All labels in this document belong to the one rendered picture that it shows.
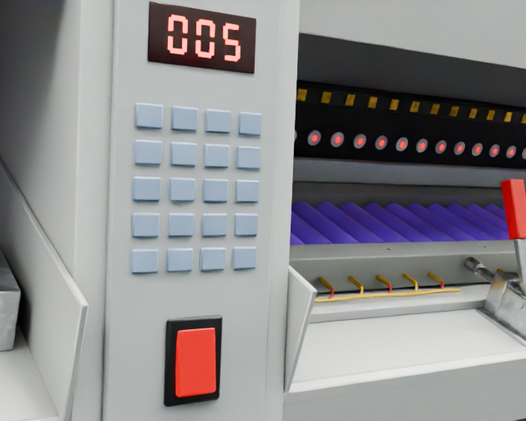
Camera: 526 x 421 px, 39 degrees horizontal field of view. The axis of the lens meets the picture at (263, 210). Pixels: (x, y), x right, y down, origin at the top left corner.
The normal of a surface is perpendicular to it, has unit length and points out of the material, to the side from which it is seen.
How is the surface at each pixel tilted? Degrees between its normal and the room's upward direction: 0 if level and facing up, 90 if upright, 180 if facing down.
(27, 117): 90
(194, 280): 90
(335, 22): 110
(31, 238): 90
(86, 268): 90
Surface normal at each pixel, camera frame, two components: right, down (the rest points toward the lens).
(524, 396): 0.48, 0.41
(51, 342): -0.85, 0.00
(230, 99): 0.53, 0.07
